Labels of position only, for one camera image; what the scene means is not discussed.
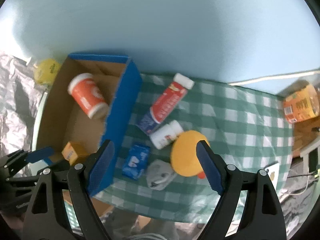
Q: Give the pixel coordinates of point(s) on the green checkered cloth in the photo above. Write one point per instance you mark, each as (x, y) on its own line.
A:
(246, 127)

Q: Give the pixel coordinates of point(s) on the blue wet wipes pack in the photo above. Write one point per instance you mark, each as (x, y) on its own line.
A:
(136, 161)

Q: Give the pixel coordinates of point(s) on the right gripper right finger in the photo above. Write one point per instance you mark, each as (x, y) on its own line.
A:
(227, 182)

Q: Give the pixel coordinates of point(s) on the red blue medicine box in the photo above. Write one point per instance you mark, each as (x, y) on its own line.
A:
(165, 103)

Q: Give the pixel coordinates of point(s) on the orange juice bottle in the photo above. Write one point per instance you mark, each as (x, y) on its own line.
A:
(303, 103)

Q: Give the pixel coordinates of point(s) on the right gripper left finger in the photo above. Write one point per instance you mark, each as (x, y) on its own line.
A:
(83, 180)

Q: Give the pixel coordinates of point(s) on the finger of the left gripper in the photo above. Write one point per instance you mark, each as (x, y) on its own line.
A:
(58, 169)
(41, 154)

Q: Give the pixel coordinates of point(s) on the small yellow box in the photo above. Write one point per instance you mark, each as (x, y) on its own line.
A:
(74, 153)

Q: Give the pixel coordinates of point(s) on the white card tag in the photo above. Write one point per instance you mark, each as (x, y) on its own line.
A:
(273, 171)

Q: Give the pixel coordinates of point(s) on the white pill bottle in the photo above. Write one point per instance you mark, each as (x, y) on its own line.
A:
(167, 134)

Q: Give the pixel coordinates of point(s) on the yellow rubber duck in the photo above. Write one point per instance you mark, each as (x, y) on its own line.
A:
(183, 156)

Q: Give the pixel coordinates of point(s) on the wooden side table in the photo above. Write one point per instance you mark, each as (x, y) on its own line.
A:
(305, 133)

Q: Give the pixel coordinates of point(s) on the silver foil sheet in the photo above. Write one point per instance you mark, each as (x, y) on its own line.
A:
(20, 99)

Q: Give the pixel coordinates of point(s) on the orange white canister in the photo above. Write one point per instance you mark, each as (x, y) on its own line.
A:
(88, 96)

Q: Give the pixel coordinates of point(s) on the blue cardboard box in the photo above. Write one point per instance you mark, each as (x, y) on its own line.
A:
(62, 119)

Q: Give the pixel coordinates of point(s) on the yellow drink bottle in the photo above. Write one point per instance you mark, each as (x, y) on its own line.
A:
(45, 71)

